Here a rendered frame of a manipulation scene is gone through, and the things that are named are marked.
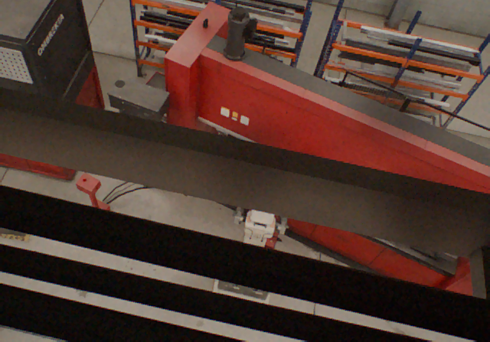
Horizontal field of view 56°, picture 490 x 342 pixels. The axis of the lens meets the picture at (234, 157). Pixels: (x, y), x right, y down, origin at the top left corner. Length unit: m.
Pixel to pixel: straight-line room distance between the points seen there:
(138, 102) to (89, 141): 4.00
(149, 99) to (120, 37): 3.52
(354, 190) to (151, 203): 5.66
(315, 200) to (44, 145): 0.14
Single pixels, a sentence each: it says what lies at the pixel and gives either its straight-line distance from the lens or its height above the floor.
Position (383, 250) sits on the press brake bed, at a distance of 5.27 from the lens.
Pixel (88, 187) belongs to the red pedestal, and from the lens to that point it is 5.14.
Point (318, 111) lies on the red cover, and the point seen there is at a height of 2.22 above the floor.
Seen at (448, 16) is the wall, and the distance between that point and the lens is 9.00.
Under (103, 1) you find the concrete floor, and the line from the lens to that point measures 8.35.
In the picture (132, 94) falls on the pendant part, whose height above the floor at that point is 1.95.
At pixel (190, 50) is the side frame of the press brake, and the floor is 2.30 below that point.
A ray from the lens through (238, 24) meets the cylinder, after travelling 3.83.
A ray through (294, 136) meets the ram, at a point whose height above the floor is 1.74.
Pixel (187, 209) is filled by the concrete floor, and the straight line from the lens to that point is 5.82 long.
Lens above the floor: 5.21
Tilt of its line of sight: 57 degrees down
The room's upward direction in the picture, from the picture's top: 10 degrees clockwise
